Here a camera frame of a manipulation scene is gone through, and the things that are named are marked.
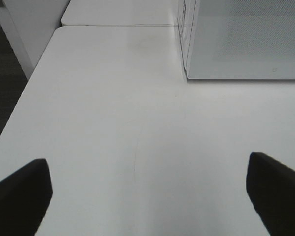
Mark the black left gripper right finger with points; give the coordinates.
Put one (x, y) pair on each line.
(270, 186)

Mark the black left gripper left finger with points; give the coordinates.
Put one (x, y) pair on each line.
(25, 196)

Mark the white microwave door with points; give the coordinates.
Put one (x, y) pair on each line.
(244, 39)

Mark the white microwave oven body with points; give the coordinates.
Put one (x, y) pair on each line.
(186, 20)

